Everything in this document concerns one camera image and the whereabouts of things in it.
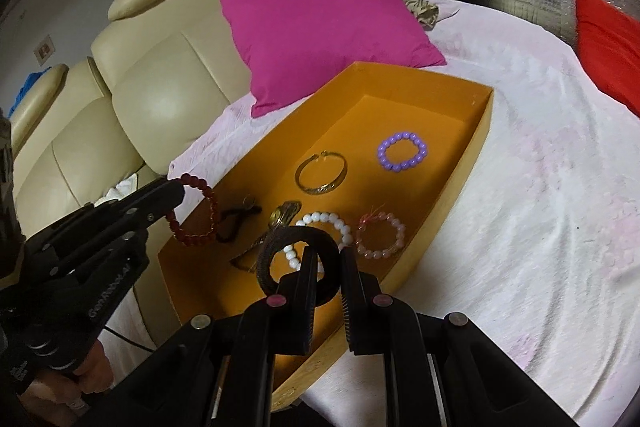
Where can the small beige cloth pouch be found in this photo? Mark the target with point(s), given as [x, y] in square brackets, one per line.
[429, 14]

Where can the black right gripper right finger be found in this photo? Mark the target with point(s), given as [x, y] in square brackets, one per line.
[375, 322]

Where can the blue cloth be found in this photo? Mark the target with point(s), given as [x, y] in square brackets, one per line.
[27, 85]

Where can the red pillow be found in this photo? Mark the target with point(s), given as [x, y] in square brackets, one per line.
[608, 49]

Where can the white pink lace bedspread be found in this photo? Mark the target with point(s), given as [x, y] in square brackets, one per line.
[541, 249]

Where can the orange cardboard box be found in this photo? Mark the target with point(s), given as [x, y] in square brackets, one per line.
[375, 138]

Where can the gold wrist watch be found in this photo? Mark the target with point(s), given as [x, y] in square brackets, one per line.
[281, 217]

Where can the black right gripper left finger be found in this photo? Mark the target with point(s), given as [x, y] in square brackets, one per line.
[283, 322]

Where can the wall socket plate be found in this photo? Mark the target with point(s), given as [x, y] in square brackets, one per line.
[44, 50]

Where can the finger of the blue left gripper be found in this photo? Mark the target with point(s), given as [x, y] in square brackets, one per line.
[113, 236]

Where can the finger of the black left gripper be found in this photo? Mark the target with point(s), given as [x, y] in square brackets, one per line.
[145, 206]

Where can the person's left hand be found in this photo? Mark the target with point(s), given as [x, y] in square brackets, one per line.
[50, 395]

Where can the magenta pillow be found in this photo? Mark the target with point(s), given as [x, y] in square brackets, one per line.
[292, 48]

